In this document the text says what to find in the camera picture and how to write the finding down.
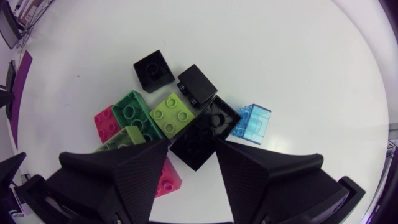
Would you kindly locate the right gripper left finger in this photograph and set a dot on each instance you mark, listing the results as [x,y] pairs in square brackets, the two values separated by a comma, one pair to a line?
[124,180]

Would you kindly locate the large black toy brick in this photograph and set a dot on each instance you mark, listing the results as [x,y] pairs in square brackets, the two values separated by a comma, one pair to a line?
[202,137]

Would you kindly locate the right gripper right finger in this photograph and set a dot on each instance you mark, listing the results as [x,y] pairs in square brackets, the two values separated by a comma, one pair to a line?
[273,186]

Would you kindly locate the clear blue toy brick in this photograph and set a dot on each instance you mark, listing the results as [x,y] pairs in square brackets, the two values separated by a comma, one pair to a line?
[253,124]

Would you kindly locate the small lime green toy brick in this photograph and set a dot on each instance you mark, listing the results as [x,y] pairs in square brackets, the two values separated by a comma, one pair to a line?
[172,115]

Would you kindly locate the dark screen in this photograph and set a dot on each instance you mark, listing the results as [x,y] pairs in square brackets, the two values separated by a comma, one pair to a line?
[7,25]

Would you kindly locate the pink toy brick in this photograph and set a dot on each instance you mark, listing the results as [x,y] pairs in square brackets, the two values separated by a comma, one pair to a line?
[168,180]
[106,124]

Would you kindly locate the dark mat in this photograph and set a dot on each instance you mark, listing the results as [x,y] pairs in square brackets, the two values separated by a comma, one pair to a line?
[20,93]

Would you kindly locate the small black toy brick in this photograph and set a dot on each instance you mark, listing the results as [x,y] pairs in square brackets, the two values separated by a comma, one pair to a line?
[154,71]
[199,84]

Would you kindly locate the large lime green toy brick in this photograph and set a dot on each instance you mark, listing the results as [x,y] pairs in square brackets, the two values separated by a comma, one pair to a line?
[124,138]

